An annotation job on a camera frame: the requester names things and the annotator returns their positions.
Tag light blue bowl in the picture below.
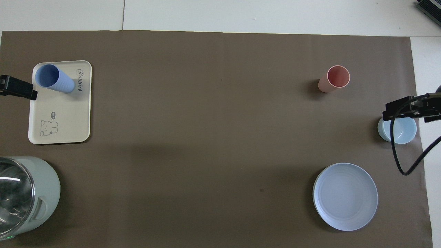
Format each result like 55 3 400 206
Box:
377 116 417 144

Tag pink plastic cup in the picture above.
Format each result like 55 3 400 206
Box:
318 65 350 93

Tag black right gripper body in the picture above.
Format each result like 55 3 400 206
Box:
414 92 441 123

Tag blue ribbed plastic cup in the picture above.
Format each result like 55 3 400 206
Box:
35 64 75 94

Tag cream rabbit print tray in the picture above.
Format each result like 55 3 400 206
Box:
28 60 92 144

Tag brown paper table mat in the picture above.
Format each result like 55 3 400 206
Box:
0 30 433 248

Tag glass pot lid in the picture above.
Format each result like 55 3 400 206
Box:
0 158 35 235

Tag pale blue round plate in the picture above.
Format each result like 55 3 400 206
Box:
312 163 378 231

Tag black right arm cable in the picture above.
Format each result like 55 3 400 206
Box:
390 94 441 176

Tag mint green electric pot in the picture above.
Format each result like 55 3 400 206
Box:
0 156 61 240

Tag grey ribbed device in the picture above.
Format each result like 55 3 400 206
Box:
415 0 441 22

